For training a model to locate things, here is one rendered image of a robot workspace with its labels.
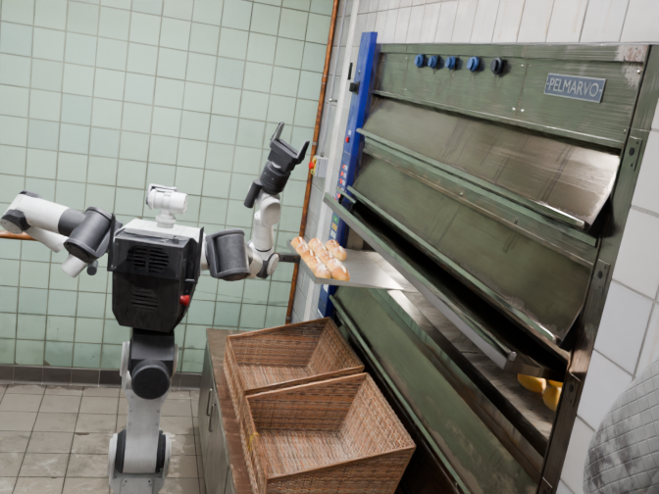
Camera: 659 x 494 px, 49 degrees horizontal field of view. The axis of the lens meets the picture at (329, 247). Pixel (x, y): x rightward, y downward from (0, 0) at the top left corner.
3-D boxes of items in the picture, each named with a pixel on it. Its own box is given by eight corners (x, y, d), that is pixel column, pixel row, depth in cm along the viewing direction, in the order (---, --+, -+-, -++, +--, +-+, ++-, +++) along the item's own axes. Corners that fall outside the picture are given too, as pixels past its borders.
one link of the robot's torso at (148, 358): (171, 401, 218) (177, 347, 214) (126, 400, 214) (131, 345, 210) (168, 363, 244) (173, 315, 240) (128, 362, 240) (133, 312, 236)
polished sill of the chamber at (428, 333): (357, 257, 335) (358, 249, 334) (562, 473, 166) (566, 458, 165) (344, 256, 333) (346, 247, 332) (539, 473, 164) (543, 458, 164)
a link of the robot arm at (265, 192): (290, 187, 233) (278, 215, 239) (277, 169, 240) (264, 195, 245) (261, 185, 226) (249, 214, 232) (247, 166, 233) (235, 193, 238)
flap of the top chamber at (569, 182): (364, 135, 319) (385, 95, 316) (595, 237, 152) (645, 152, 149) (355, 131, 318) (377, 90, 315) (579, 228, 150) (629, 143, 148)
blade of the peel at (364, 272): (314, 283, 269) (315, 276, 268) (285, 244, 320) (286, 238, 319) (403, 290, 279) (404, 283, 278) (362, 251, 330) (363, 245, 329)
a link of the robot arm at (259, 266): (269, 287, 254) (251, 275, 232) (236, 274, 257) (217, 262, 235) (280, 257, 256) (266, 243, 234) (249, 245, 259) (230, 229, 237)
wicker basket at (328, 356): (322, 370, 343) (330, 315, 336) (356, 428, 290) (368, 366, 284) (221, 366, 329) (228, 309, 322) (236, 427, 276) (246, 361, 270)
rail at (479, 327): (324, 195, 322) (328, 196, 323) (506, 360, 155) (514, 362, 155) (325, 191, 322) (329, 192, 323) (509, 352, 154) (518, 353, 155)
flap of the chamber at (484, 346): (322, 201, 323) (363, 212, 329) (502, 370, 155) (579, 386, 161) (324, 195, 322) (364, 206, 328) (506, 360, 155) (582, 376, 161)
